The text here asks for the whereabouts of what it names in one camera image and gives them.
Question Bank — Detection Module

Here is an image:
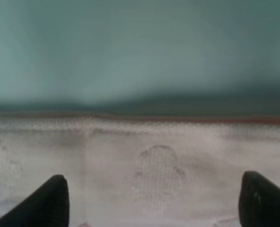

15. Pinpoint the pink towel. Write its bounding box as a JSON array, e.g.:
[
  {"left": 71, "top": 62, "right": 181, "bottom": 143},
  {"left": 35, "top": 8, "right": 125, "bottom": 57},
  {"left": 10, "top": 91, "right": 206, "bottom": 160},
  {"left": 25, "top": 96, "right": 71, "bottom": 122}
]
[{"left": 0, "top": 114, "right": 280, "bottom": 227}]

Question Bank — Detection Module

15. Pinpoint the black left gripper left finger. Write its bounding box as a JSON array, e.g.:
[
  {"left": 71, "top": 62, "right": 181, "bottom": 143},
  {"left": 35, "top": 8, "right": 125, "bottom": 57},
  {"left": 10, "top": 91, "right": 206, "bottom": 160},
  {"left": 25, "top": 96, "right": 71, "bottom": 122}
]
[{"left": 0, "top": 175, "right": 70, "bottom": 227}]

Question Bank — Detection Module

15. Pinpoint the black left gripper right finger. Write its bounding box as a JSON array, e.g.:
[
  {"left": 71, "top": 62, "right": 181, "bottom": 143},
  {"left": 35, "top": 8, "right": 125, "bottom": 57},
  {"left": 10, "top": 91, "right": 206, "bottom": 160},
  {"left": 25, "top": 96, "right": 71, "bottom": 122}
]
[{"left": 238, "top": 171, "right": 280, "bottom": 227}]

